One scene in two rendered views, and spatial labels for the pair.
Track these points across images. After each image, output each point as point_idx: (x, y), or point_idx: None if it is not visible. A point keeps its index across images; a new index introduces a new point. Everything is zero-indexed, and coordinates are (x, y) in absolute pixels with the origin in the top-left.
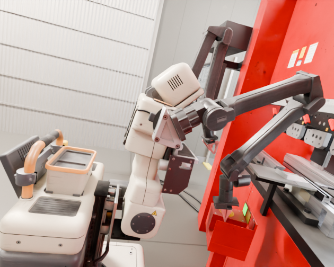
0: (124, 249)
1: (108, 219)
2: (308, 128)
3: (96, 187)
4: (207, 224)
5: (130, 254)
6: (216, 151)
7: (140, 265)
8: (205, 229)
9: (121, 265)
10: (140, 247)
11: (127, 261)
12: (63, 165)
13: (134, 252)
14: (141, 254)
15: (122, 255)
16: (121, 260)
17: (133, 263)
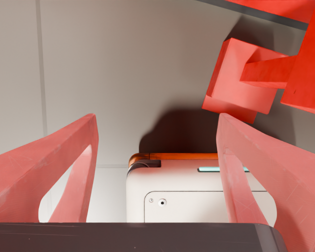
0: (154, 215)
1: None
2: None
3: None
4: None
5: (166, 204)
6: (243, 123)
7: (190, 183)
8: None
9: (192, 219)
10: (142, 182)
11: (183, 208)
12: None
13: (160, 195)
14: (161, 178)
15: (168, 217)
16: (181, 220)
17: (187, 196)
